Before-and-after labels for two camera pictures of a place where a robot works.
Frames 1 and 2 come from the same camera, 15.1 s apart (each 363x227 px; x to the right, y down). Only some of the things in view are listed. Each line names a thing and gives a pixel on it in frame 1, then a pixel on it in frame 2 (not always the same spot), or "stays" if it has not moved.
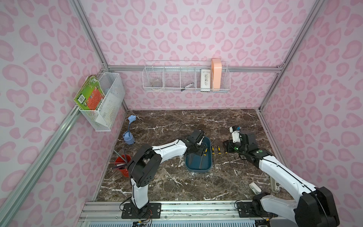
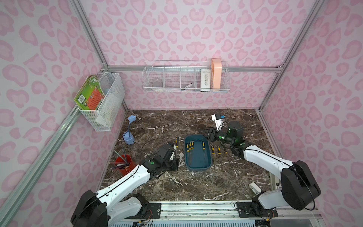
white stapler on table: (255, 188) stays
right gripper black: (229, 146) → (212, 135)
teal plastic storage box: (195, 162) stays
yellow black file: (212, 149) stays
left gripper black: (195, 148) → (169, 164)
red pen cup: (121, 163) stays
